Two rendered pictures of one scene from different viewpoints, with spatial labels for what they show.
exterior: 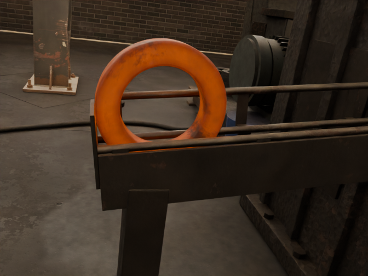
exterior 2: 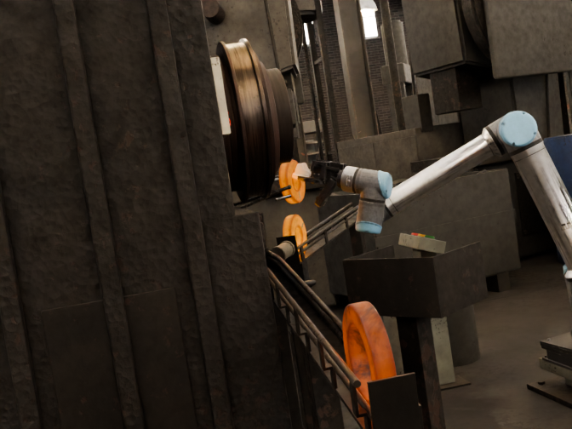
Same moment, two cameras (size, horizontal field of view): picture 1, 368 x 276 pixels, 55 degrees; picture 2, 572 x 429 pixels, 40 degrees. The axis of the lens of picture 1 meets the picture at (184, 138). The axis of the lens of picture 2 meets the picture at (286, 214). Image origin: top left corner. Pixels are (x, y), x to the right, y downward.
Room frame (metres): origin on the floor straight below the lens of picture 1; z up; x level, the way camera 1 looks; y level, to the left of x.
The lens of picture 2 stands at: (0.45, 1.27, 0.97)
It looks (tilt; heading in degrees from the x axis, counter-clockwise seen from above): 4 degrees down; 276
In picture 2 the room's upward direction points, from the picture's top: 9 degrees counter-clockwise
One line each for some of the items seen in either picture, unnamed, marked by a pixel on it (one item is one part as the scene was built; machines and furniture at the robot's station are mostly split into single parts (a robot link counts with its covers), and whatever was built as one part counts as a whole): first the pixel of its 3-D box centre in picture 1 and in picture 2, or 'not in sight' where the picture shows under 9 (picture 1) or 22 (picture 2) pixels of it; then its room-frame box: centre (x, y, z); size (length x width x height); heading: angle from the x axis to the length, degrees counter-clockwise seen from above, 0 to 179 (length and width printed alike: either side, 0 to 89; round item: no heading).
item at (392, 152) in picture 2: not in sight; (403, 196); (0.15, -5.46, 0.55); 1.10 x 0.53 x 1.10; 126
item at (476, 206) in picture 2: not in sight; (410, 237); (0.22, -3.72, 0.39); 1.03 x 0.83 x 0.77; 31
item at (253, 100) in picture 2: not in sight; (243, 121); (0.78, -1.01, 1.11); 0.47 x 0.06 x 0.47; 106
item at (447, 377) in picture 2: not in sight; (432, 308); (0.26, -1.86, 0.31); 0.24 x 0.16 x 0.62; 106
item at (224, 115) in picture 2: not in sight; (216, 101); (0.79, -0.65, 1.15); 0.26 x 0.02 x 0.18; 106
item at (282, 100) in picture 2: not in sight; (276, 116); (0.69, -1.04, 1.11); 0.28 x 0.06 x 0.28; 106
